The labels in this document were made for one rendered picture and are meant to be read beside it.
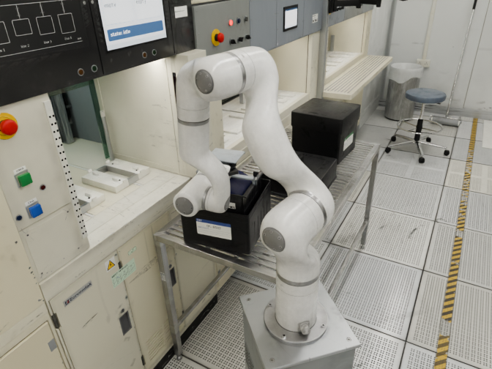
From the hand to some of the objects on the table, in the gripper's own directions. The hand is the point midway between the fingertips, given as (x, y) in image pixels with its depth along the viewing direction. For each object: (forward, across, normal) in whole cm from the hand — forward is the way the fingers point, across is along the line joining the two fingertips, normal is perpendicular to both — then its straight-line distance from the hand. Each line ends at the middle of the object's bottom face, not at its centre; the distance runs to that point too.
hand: (224, 162), depth 143 cm
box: (+86, -23, +30) cm, 94 cm away
